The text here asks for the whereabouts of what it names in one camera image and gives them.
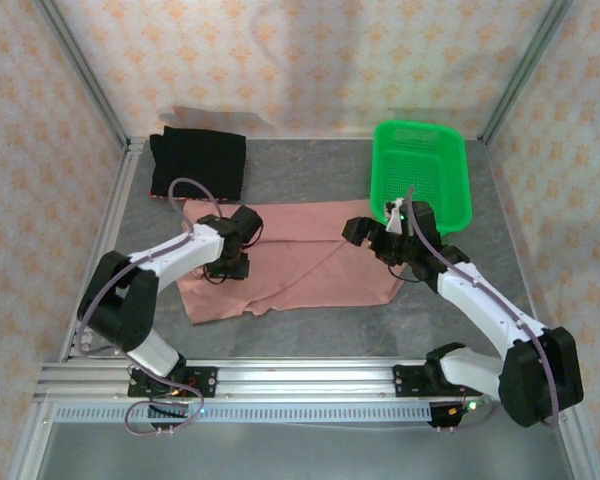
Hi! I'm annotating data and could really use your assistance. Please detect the pink t-shirt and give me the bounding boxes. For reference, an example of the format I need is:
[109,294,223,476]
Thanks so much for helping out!
[175,198,405,326]

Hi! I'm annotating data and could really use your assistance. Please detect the green plastic basket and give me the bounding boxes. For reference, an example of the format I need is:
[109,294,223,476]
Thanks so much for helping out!
[368,119,474,237]

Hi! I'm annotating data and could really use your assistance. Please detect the black t-shirt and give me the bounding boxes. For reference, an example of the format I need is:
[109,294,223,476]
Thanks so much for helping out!
[148,125,248,202]

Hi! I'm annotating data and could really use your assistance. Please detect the aluminium base beam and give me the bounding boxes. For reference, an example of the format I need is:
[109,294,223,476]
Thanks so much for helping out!
[32,358,581,402]

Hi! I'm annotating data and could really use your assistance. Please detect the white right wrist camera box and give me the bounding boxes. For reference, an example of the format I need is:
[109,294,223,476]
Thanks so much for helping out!
[384,198,405,235]

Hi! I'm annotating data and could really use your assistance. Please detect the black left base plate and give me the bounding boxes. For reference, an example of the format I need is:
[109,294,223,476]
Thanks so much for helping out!
[127,366,219,400]

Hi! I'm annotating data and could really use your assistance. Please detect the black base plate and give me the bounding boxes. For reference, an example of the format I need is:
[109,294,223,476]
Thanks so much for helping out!
[127,366,219,400]
[392,363,484,400]

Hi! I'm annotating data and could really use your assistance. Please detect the aluminium table side rail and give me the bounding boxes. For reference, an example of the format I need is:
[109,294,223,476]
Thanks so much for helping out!
[59,138,146,364]

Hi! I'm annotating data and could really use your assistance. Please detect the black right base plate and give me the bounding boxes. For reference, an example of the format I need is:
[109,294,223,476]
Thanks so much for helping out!
[392,363,484,400]

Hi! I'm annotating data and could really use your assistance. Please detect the slotted grey cable duct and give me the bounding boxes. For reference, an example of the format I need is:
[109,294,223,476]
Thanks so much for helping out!
[53,402,434,425]

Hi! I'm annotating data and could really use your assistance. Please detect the aluminium frame post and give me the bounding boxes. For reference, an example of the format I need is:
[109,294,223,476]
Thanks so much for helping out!
[479,0,576,146]
[33,0,131,151]

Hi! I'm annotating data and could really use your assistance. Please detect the aluminium frame leg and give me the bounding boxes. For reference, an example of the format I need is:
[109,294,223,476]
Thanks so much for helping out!
[7,399,56,480]
[552,399,600,480]

